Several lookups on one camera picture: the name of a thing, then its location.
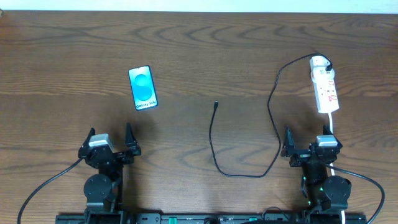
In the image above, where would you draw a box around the black USB charging cable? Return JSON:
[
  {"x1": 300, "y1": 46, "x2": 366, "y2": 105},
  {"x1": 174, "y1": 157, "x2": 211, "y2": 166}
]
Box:
[{"x1": 208, "y1": 52, "x2": 333, "y2": 179}]

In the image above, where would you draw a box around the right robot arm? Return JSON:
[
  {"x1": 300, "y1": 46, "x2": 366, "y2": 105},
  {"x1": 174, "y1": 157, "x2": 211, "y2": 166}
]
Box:
[{"x1": 280, "y1": 125, "x2": 352, "y2": 223}]

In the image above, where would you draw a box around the white power strip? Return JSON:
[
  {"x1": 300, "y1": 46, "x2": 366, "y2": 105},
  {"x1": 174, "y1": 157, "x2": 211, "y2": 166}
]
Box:
[{"x1": 310, "y1": 55, "x2": 339, "y2": 114}]

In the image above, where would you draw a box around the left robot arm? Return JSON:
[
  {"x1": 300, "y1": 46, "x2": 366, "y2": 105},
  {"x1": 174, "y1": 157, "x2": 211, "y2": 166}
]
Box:
[{"x1": 78, "y1": 123, "x2": 141, "y2": 224}]

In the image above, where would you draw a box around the blue Galaxy smartphone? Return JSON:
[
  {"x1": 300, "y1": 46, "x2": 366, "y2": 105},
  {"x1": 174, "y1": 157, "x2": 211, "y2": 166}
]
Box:
[{"x1": 128, "y1": 65, "x2": 158, "y2": 111}]

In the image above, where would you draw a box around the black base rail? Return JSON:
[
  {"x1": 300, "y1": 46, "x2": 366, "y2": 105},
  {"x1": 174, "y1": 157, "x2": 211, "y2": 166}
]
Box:
[{"x1": 55, "y1": 212, "x2": 368, "y2": 224}]

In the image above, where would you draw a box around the white power strip cord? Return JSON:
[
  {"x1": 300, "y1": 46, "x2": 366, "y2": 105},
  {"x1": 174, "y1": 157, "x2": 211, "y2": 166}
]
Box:
[{"x1": 328, "y1": 112, "x2": 346, "y2": 224}]

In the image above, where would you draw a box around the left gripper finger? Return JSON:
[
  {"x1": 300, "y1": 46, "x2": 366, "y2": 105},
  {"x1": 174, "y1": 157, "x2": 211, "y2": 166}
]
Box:
[
  {"x1": 81, "y1": 128, "x2": 95, "y2": 148},
  {"x1": 125, "y1": 123, "x2": 138, "y2": 151}
]

